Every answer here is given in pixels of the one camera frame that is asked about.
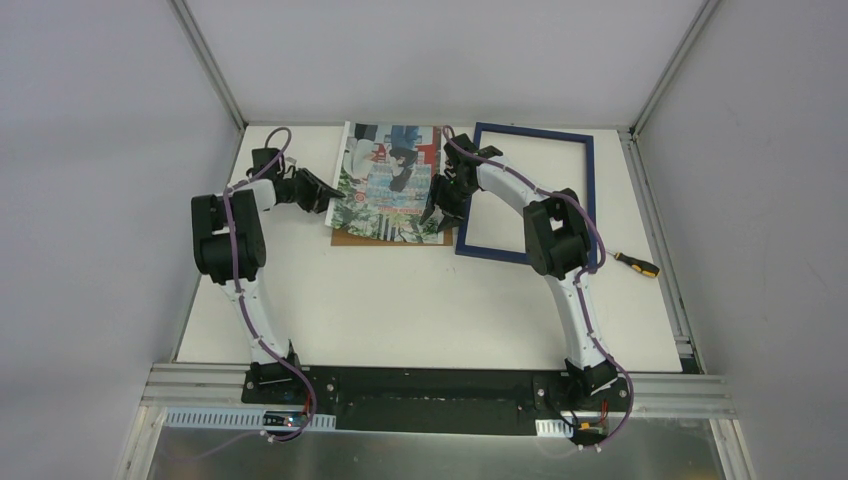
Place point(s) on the aluminium rail beam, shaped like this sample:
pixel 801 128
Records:
pixel 656 394

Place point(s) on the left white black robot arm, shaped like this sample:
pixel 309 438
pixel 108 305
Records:
pixel 229 247

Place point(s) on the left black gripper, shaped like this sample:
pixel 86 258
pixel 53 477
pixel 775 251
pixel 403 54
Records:
pixel 303 187

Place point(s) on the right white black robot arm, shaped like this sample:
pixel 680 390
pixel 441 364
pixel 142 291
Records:
pixel 558 238

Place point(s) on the right white slotted cable duct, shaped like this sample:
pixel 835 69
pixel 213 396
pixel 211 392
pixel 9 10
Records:
pixel 553 428

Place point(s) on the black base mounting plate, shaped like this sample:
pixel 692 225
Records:
pixel 441 401

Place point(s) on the colourful printed photo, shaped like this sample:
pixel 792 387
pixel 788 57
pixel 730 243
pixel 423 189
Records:
pixel 385 172

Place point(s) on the brown frame backing board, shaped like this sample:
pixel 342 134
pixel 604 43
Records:
pixel 341 238

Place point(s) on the left green circuit board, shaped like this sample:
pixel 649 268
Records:
pixel 280 419

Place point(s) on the left white slotted cable duct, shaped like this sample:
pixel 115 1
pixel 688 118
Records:
pixel 237 419

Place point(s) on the wooden picture frame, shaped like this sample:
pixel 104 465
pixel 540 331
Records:
pixel 552 159

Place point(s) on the white slotted cable duct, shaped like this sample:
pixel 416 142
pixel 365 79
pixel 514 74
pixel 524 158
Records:
pixel 237 419
pixel 553 428

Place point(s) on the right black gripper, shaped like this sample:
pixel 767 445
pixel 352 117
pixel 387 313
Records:
pixel 452 188

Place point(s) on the yellow black screwdriver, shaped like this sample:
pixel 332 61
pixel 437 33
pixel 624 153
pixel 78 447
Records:
pixel 643 267

